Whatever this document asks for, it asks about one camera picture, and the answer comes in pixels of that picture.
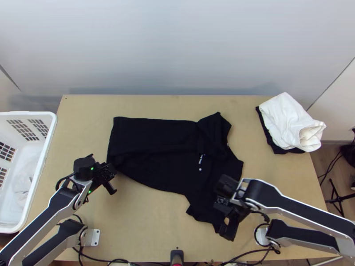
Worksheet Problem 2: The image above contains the black tripod stand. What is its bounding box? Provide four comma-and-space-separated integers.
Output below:
324, 178, 355, 218

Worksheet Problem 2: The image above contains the black t-shirt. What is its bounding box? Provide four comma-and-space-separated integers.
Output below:
106, 111, 245, 234

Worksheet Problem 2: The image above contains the white garment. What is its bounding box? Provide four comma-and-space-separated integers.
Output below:
259, 92, 327, 153

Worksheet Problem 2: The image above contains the white laundry basket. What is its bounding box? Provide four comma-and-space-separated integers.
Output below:
0, 111, 58, 233

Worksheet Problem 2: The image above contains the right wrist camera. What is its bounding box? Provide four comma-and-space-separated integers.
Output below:
218, 213, 243, 242

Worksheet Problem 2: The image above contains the black garment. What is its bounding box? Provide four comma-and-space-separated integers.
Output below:
255, 106, 306, 155

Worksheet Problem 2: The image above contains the black cable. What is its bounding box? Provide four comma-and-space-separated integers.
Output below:
231, 243, 281, 266
317, 151, 346, 187
72, 245, 130, 266
55, 172, 77, 192

